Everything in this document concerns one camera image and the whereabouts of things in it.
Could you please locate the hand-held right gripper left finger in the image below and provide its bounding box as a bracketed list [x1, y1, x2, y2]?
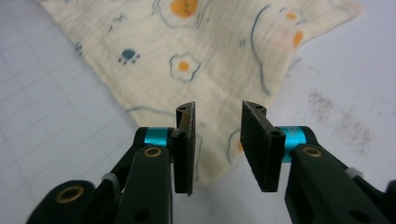
[171, 101, 196, 197]

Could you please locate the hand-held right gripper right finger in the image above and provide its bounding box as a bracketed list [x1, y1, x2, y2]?
[240, 100, 287, 193]

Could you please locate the cream patterned cloth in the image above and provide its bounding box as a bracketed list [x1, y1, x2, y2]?
[36, 0, 364, 187]

